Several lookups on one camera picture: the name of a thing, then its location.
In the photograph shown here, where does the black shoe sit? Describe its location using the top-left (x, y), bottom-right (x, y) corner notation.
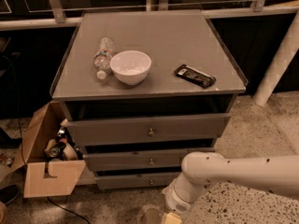
top-left (0, 184), bottom-right (21, 205)

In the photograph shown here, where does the white diagonal pole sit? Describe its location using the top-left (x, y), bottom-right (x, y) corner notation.
top-left (252, 11), bottom-right (299, 106)

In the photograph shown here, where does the metal railing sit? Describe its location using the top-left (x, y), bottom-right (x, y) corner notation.
top-left (0, 0), bottom-right (299, 30)

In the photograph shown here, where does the black floor cable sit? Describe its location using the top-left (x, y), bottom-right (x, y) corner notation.
top-left (46, 196), bottom-right (92, 224)

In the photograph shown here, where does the white bowl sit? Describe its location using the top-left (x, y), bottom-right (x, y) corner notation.
top-left (110, 50), bottom-right (152, 85)

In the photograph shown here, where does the grey drawer cabinet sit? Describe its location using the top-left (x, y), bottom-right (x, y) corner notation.
top-left (51, 10), bottom-right (246, 178)

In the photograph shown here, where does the grey drawer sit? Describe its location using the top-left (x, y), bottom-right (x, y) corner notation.
top-left (65, 113), bottom-right (231, 146)
top-left (83, 147), bottom-right (214, 172)
top-left (95, 172), bottom-right (179, 190)

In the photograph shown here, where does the grey bottom drawer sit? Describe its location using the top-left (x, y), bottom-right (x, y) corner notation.
top-left (95, 172), bottom-right (179, 190)

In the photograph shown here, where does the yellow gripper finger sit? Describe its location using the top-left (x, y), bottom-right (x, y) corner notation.
top-left (162, 212), bottom-right (181, 224)

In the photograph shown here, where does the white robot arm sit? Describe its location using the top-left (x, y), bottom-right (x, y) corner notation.
top-left (162, 152), bottom-right (299, 224)

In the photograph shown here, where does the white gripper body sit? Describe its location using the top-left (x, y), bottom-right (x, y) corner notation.
top-left (163, 184), bottom-right (193, 215)

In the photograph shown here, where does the grey middle drawer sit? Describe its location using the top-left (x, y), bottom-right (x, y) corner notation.
top-left (83, 147), bottom-right (214, 172)

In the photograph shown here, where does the dark can in box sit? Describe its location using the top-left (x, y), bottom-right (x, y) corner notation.
top-left (49, 142), bottom-right (66, 158)

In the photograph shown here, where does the clear plastic water bottle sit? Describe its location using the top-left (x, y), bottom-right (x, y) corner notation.
top-left (93, 37), bottom-right (115, 80)

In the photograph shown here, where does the black snack bar wrapper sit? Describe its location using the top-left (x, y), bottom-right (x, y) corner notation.
top-left (174, 64), bottom-right (216, 89)

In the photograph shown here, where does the open cardboard box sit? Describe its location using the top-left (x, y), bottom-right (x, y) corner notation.
top-left (10, 102), bottom-right (95, 198)

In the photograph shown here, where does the grey top drawer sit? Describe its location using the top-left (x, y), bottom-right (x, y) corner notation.
top-left (65, 113), bottom-right (231, 146)

